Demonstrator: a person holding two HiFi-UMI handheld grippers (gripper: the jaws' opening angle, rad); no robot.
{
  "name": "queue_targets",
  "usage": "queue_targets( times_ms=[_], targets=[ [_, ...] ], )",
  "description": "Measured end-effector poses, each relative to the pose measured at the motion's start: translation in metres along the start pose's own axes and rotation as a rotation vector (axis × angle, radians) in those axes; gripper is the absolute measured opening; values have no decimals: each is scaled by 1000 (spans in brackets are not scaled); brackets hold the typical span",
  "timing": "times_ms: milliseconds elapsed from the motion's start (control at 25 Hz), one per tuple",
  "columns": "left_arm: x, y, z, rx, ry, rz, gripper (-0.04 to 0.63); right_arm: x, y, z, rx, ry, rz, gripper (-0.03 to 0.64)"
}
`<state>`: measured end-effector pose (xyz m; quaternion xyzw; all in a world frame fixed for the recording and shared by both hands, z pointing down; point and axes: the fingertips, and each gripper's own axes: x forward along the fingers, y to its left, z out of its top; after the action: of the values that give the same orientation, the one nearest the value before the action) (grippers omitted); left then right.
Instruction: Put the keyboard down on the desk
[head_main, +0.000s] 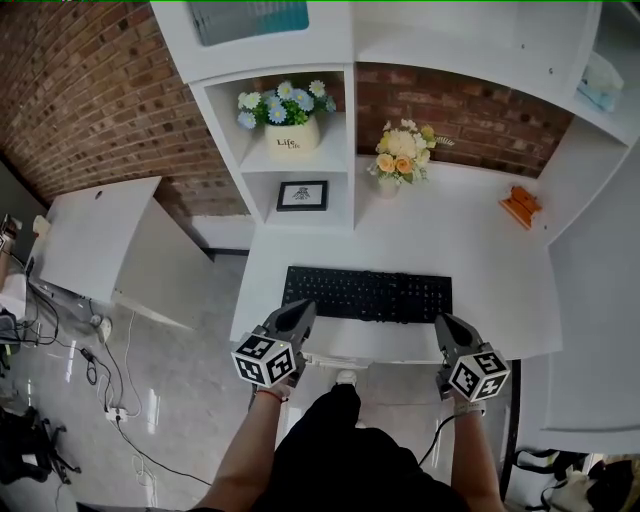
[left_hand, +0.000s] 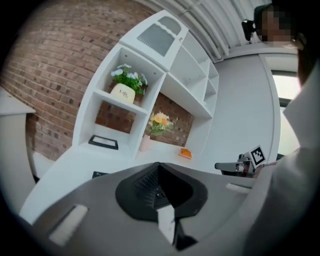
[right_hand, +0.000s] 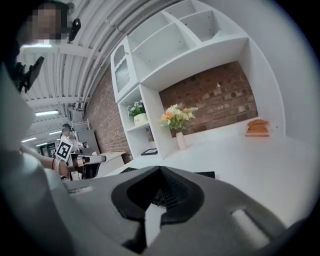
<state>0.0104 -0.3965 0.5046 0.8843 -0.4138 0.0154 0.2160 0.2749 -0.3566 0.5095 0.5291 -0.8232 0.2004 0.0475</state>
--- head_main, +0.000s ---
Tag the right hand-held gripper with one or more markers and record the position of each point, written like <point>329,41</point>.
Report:
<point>467,357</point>

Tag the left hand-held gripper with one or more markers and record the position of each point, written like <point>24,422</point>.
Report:
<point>280,340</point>

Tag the black keyboard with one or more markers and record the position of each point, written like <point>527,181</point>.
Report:
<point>367,295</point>

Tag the person's right forearm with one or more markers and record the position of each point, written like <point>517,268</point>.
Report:
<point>475,460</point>

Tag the person's left forearm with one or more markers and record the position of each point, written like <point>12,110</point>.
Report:
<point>245,445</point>

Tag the white desk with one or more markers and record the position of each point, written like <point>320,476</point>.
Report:
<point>425,250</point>

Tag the white wristband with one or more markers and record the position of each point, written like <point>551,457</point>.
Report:
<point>469,407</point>

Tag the person's white shoe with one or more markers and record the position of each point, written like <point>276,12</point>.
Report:
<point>346,376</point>

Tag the person's black trousers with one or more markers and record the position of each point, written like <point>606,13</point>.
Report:
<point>345,460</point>

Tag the black framed picture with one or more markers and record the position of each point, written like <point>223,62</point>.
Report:
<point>302,196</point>

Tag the orange wooden phone stand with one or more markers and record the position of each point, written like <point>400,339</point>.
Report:
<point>521,205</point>

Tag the black and white bag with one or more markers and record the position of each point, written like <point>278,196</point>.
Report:
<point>580,480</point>

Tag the white power strip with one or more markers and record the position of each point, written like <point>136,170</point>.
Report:
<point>119,413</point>

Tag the white round plug adapter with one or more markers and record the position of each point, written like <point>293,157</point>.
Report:
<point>102,326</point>

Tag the white side table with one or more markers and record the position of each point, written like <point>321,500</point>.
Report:
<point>100,235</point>

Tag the yellow flower bouquet in vase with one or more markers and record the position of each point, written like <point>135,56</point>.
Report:
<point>402,155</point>

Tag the blue flowers in white pot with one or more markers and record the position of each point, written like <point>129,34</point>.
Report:
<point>285,120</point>

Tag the white shelf unit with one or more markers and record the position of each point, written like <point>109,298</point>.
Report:
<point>300,100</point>

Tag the black office chair base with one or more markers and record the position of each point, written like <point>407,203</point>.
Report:
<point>35,445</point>

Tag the blue tissue pack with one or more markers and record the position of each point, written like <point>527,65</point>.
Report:
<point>597,82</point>

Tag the frosted glass cabinet door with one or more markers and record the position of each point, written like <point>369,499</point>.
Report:
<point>250,20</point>

